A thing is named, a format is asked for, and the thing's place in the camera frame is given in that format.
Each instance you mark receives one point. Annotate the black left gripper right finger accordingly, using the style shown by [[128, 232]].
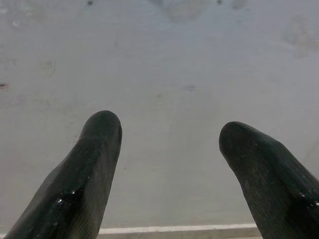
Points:
[[274, 186]]

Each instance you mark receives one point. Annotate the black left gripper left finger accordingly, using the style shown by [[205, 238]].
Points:
[[79, 179]]

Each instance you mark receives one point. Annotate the white baseboard strip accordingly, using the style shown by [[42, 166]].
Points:
[[174, 228]]

